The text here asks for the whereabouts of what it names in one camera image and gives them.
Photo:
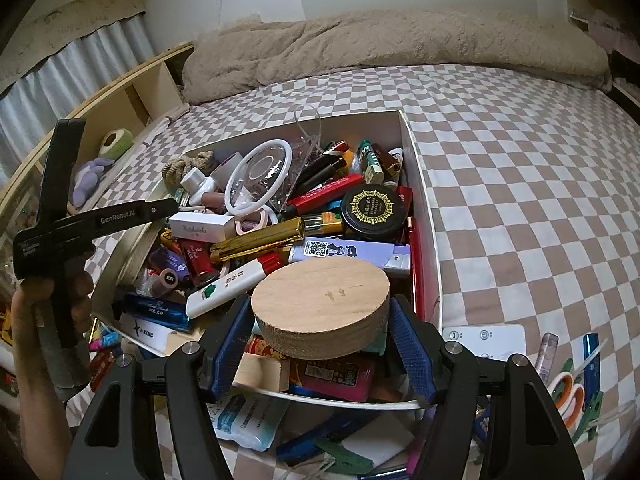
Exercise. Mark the orange white scissors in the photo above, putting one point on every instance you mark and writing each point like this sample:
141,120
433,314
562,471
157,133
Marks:
580,402

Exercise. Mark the white rectangular box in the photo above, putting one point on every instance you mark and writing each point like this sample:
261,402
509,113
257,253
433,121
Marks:
375,445

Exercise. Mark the wooden bedside shelf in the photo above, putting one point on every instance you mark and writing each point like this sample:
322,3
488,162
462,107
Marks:
155,80

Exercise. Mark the purple plush toy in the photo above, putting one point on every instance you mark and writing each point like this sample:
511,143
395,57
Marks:
90,180

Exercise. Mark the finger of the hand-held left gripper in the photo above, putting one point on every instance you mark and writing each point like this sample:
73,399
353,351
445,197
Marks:
162,208

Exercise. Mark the clear plastic wrapper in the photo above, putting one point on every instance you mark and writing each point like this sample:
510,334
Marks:
300,160

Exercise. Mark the brown small cylinder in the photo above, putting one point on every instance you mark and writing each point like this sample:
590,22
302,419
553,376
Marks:
165,282

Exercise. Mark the white teal wipes packet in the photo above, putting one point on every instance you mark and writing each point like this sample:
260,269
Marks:
250,420

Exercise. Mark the green tape roll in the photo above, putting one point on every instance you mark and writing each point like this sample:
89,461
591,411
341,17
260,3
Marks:
115,142

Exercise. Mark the round wooden disc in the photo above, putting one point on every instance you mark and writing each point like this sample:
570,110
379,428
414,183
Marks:
320,305

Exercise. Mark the white lighter green print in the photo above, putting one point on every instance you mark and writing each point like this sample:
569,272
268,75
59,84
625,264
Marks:
225,290

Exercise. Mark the wooden block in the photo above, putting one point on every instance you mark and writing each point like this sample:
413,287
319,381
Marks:
260,372

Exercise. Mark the blue flat package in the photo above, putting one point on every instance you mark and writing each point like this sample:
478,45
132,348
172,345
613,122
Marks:
591,355

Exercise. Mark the blue long lighter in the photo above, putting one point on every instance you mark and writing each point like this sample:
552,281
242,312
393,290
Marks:
320,437

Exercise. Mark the green clothes peg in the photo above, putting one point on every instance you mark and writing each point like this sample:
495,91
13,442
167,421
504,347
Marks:
592,410
345,455

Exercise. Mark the white small bottle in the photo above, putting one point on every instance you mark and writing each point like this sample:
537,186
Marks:
197,185

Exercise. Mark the beige fleece blanket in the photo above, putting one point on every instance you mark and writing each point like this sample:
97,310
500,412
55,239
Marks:
375,45

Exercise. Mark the crimson lighter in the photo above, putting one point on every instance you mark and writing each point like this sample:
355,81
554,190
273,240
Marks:
197,260

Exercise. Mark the pale grey curtain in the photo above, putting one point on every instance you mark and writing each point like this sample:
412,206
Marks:
85,60

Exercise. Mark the beige printed valance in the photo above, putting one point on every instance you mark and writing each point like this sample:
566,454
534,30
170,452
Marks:
65,17

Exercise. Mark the checkered bed sheet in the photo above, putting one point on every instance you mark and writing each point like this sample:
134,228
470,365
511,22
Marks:
500,185

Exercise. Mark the metallic blue lighter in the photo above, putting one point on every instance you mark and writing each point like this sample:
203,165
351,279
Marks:
160,310

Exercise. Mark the red long lighter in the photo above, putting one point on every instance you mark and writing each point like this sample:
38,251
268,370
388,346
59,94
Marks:
325,194

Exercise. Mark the lavender printed lighter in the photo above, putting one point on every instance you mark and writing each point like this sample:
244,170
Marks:
350,250

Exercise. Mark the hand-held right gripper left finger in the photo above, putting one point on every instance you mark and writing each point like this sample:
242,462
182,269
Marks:
225,345

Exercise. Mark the black round jar gold label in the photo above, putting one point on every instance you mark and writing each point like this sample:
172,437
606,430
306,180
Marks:
372,210

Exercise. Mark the white cardboard box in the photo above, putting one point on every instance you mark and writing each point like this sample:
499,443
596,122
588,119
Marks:
422,185

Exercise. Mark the red slim lighter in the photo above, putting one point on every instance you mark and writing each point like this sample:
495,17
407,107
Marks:
102,370

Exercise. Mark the gold lighter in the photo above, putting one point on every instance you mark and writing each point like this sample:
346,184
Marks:
260,240

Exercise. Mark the person's left hand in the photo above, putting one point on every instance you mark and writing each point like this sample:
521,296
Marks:
30,330

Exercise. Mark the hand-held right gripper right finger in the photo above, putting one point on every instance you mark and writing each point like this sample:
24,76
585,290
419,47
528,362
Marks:
410,350

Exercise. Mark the person's left forearm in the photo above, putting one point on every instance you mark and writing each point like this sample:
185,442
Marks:
30,435

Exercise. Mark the red flat box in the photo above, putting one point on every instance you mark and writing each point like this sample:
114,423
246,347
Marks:
416,270

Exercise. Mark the white flat device with buttons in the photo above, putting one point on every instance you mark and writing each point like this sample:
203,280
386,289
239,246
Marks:
495,340

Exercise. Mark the pink red printed pack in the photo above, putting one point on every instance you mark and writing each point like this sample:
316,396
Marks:
330,377

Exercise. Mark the white long lighter black print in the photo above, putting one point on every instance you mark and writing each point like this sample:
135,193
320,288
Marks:
150,332

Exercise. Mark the white pink small box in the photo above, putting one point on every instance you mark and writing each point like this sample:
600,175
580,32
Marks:
200,225

